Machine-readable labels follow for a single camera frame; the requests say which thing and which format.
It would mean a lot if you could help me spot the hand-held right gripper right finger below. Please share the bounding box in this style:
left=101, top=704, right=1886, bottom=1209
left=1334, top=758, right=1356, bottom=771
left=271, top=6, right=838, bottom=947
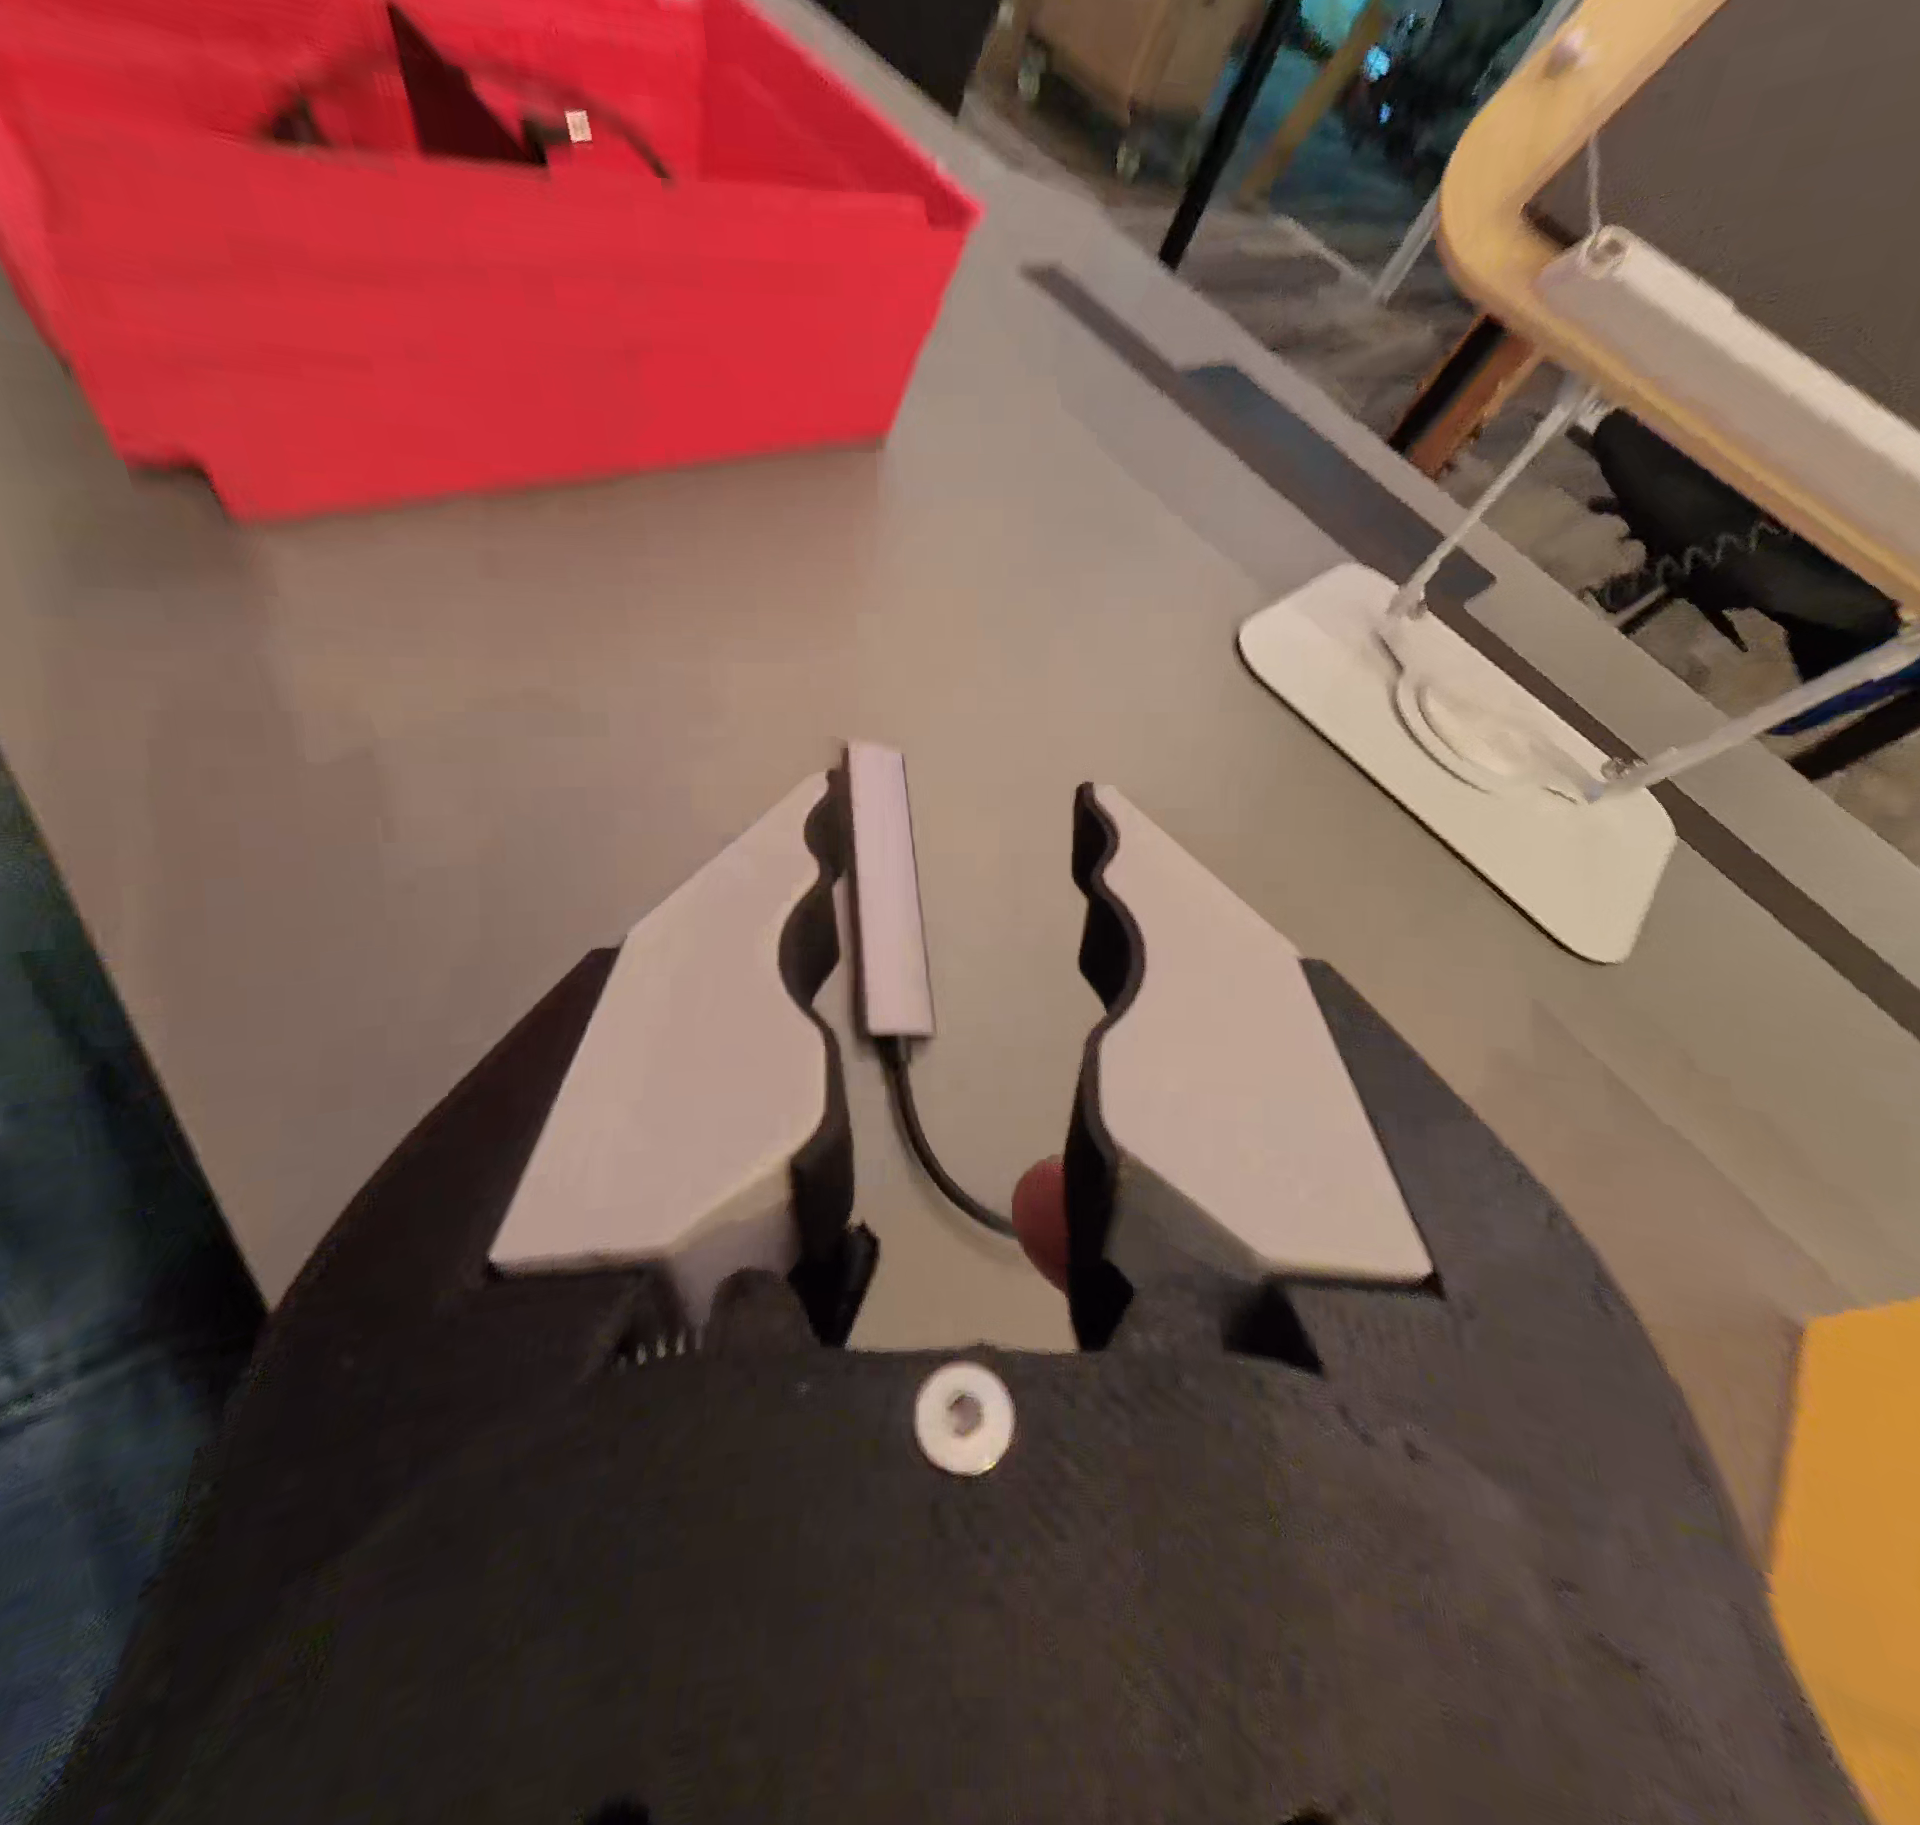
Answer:
left=1070, top=785, right=1432, bottom=1294

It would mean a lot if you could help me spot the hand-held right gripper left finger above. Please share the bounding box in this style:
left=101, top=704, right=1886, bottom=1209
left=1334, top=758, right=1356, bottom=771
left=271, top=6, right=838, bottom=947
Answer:
left=491, top=782, right=850, bottom=1280

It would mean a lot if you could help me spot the short black hub cable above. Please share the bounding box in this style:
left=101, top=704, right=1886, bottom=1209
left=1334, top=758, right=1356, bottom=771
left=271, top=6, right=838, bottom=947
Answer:
left=887, top=1029, right=1027, bottom=1240

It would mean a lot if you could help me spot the yellow plastic bin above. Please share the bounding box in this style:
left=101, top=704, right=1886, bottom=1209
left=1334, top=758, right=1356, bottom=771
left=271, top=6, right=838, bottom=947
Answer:
left=1770, top=1301, right=1920, bottom=1825

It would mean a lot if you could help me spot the red plastic bin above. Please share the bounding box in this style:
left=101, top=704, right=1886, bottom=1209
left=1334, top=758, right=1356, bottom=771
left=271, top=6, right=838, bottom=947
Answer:
left=0, top=0, right=981, bottom=523

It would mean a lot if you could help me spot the person's right hand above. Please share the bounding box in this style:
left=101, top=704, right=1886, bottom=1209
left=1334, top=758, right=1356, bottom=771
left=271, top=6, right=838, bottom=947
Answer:
left=1005, top=1152, right=1079, bottom=1292

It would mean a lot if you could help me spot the white stand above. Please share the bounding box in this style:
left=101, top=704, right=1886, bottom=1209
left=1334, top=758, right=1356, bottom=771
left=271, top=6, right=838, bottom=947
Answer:
left=1243, top=221, right=1920, bottom=962

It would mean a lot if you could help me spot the person's blue jeans leg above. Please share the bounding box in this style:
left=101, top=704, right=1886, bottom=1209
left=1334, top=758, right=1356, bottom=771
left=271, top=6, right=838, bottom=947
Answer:
left=0, top=761, right=271, bottom=1825

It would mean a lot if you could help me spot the wooden beam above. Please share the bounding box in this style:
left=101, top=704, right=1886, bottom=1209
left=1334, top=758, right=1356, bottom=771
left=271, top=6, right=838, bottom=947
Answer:
left=1395, top=310, right=1538, bottom=475

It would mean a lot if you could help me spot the black tripod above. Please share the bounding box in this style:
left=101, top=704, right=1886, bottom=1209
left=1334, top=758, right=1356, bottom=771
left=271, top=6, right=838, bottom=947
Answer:
left=1163, top=0, right=1352, bottom=270

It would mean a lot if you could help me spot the black plastic bin divider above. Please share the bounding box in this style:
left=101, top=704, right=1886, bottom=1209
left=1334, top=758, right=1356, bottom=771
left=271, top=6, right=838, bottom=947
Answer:
left=374, top=0, right=558, bottom=170

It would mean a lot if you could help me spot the black office chair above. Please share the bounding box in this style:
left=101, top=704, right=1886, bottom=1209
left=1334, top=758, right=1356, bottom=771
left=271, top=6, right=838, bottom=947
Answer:
left=1367, top=0, right=1550, bottom=164

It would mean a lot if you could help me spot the stack of cardboard boxes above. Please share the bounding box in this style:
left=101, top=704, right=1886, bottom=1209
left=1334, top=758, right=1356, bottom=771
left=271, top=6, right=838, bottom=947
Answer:
left=1021, top=0, right=1298, bottom=176

